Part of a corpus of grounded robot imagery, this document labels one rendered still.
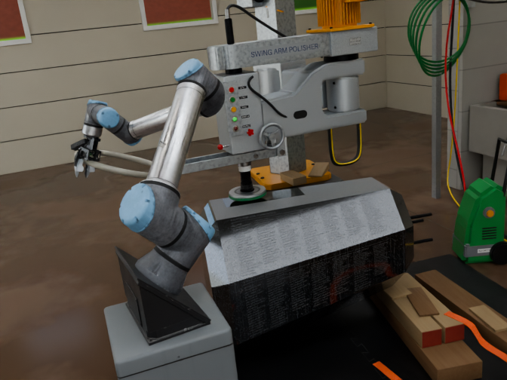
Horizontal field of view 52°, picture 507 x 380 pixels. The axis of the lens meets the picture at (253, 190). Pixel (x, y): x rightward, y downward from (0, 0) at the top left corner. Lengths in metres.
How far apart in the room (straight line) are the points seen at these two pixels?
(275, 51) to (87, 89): 6.16
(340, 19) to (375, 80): 7.46
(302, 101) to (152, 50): 6.09
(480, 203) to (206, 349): 2.62
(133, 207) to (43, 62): 7.08
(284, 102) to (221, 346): 1.50
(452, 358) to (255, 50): 1.86
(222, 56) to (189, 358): 1.55
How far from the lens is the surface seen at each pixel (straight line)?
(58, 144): 8.85
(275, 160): 3.75
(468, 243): 4.10
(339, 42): 3.01
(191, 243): 1.83
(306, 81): 2.96
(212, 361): 1.89
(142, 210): 1.70
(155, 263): 1.84
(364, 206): 2.95
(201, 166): 2.83
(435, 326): 3.01
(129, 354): 1.83
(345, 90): 3.09
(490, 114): 5.36
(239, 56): 2.78
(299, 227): 2.80
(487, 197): 3.99
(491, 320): 3.30
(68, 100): 8.76
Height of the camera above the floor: 1.83
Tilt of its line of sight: 18 degrees down
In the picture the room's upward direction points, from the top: 6 degrees counter-clockwise
